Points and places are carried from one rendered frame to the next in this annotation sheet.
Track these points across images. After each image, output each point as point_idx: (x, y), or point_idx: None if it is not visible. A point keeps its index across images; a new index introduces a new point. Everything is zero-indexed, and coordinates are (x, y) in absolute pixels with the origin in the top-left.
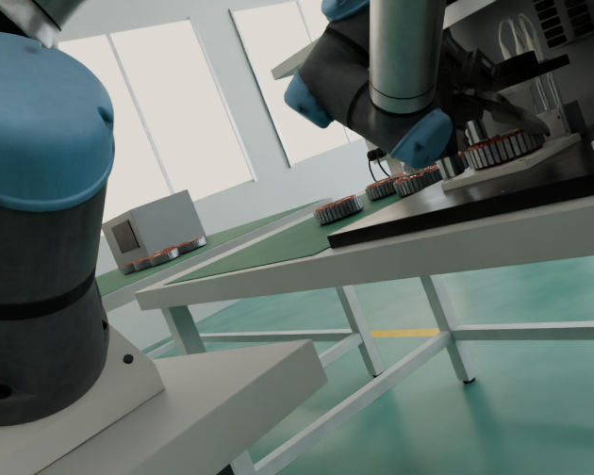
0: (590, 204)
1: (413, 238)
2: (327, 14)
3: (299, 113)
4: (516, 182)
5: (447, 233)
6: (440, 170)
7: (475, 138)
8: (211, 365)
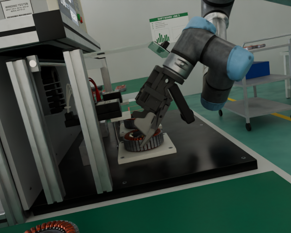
0: (206, 119)
1: (232, 137)
2: (215, 31)
3: (248, 67)
4: (190, 128)
5: (225, 131)
6: (110, 182)
7: (59, 174)
8: None
